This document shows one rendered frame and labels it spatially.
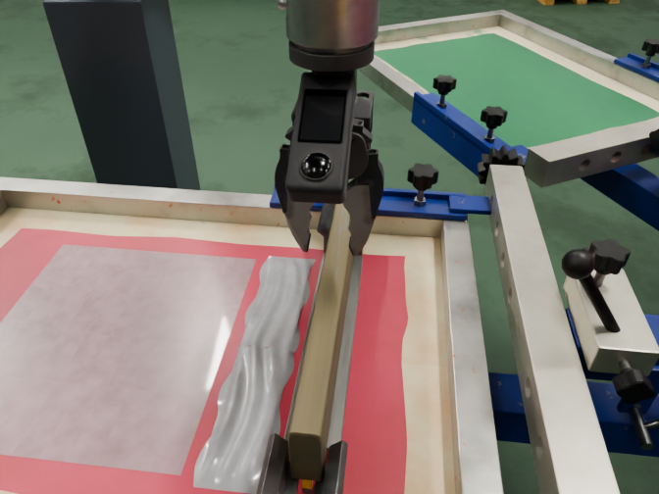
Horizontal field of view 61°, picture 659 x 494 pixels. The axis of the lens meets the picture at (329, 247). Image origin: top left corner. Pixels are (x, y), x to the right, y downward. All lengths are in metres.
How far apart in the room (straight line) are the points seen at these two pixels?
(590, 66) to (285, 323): 1.15
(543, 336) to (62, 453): 0.52
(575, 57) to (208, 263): 1.16
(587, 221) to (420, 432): 2.24
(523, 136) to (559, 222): 1.55
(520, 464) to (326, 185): 1.46
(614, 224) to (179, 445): 2.42
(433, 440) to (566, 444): 0.14
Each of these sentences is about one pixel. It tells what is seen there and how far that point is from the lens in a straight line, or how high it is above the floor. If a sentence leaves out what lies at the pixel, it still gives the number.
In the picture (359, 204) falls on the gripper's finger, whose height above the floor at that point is 1.18.
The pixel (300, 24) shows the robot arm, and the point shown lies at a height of 1.35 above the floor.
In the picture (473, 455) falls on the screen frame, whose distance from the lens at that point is 0.59.
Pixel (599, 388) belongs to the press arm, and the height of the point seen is 0.92.
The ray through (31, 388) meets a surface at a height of 0.96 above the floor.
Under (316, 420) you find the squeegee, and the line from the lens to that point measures 0.50.
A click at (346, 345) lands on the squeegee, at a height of 0.99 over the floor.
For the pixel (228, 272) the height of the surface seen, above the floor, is 0.96.
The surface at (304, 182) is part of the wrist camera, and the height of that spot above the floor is 1.25.
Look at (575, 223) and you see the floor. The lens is 2.75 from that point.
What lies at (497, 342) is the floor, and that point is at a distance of 2.07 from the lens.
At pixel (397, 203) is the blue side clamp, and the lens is 0.86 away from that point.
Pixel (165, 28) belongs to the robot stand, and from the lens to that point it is 1.29.
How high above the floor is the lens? 1.48
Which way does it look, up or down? 38 degrees down
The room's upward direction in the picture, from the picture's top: straight up
